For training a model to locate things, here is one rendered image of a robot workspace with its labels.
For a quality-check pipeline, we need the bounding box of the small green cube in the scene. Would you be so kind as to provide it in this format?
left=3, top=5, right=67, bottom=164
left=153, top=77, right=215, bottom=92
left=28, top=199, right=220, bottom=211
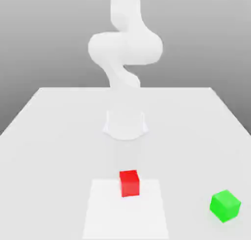
left=209, top=189, right=242, bottom=224

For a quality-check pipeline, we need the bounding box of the small red cube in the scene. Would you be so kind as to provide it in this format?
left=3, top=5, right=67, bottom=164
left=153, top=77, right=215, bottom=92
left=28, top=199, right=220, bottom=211
left=119, top=169, right=140, bottom=198

